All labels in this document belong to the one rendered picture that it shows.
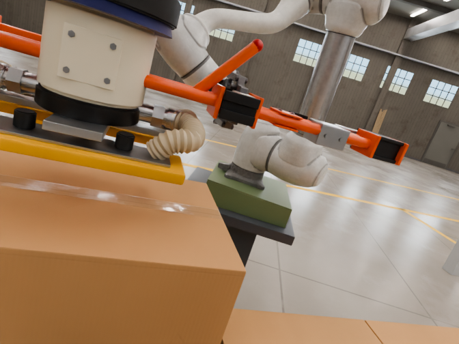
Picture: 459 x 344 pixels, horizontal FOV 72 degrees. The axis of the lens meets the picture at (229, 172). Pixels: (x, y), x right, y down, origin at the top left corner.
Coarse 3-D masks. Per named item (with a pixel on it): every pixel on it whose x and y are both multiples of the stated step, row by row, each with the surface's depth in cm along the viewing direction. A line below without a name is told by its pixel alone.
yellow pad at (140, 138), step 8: (0, 104) 57; (8, 104) 57; (16, 104) 58; (8, 112) 58; (40, 112) 59; (48, 112) 59; (40, 120) 59; (112, 128) 63; (120, 128) 64; (112, 136) 63; (136, 136) 64; (144, 136) 65; (152, 136) 65
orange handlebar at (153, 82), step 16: (0, 32) 48; (16, 32) 71; (32, 32) 72; (16, 48) 48; (32, 48) 49; (144, 80) 54; (160, 80) 55; (192, 96) 56; (208, 96) 57; (272, 112) 61; (288, 112) 67; (288, 128) 63; (304, 128) 63; (320, 128) 64; (352, 144) 68; (368, 144) 68
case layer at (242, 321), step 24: (240, 312) 105; (264, 312) 108; (240, 336) 95; (264, 336) 98; (288, 336) 101; (312, 336) 104; (336, 336) 107; (360, 336) 111; (384, 336) 115; (408, 336) 119; (432, 336) 123; (456, 336) 128
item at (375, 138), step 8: (360, 128) 73; (360, 136) 72; (368, 136) 69; (376, 136) 67; (384, 136) 72; (376, 144) 67; (384, 144) 69; (392, 144) 69; (400, 144) 69; (360, 152) 71; (368, 152) 68; (376, 152) 69; (384, 152) 70; (392, 152) 70; (400, 152) 70; (384, 160) 70; (392, 160) 70; (400, 160) 70
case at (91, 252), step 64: (0, 192) 55; (64, 192) 62; (128, 192) 70; (192, 192) 81; (0, 256) 44; (64, 256) 46; (128, 256) 49; (192, 256) 54; (0, 320) 47; (64, 320) 50; (128, 320) 53; (192, 320) 56
